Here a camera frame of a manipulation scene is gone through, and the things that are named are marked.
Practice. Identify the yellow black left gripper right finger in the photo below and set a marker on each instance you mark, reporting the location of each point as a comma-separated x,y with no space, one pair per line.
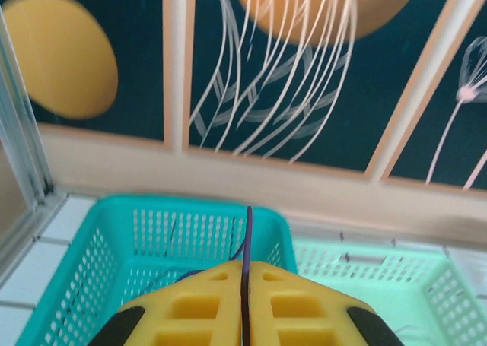
327,319

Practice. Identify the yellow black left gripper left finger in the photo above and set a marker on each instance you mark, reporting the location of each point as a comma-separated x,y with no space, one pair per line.
160,319

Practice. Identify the light green plastic basket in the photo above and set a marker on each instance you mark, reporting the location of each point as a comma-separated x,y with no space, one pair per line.
418,262

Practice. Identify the teal plastic basket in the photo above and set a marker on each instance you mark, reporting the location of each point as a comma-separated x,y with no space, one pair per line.
114,216

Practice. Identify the aluminium side rail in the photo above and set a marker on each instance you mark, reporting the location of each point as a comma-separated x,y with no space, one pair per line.
34,216

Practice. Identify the aluminium corner post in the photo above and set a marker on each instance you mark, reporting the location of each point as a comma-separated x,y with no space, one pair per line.
19,133

